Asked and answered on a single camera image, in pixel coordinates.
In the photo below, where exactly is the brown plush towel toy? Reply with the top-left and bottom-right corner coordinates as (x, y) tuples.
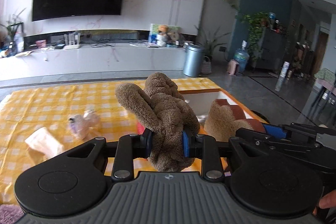
(115, 72), (200, 172)

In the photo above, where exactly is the person's hand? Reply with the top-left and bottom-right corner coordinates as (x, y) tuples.
(318, 190), (336, 209)

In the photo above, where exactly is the orange crochet fruit toy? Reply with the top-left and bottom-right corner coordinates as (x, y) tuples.
(136, 121), (146, 135)

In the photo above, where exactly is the orange storage box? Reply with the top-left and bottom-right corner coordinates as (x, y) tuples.
(179, 88), (268, 135)

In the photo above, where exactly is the plastic bag with purple item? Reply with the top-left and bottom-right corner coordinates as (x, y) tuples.
(68, 109), (100, 140)

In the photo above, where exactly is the yellow checkered tablecloth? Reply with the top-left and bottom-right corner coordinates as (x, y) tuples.
(0, 77), (221, 205)

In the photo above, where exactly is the silver trash can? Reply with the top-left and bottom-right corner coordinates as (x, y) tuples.
(183, 44), (205, 77)

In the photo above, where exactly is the pink small bin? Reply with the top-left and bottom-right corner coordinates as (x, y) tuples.
(227, 59), (239, 76)

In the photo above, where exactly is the white tv console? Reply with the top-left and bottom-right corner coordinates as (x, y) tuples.
(1, 43), (186, 81)

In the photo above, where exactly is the white mesh cloth pouch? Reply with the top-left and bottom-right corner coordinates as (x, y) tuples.
(25, 127), (64, 159)

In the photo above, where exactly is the blue water bottle jug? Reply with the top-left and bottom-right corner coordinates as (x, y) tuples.
(234, 40), (249, 72)

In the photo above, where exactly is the potted grass plant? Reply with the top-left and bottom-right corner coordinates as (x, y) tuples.
(195, 26), (230, 61)

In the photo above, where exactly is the teddy bear on shelf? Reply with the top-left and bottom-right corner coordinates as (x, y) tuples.
(157, 24), (169, 47)

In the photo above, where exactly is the white wifi router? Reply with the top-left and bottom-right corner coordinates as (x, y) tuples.
(63, 32), (81, 50)

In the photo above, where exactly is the hanging ivy plant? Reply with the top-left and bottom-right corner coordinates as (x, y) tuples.
(225, 0), (269, 61)

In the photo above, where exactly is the purple fluffy blanket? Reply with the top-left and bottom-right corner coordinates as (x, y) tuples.
(0, 204), (24, 224)

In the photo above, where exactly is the green plant in vase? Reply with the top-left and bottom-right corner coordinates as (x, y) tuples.
(1, 8), (25, 57)

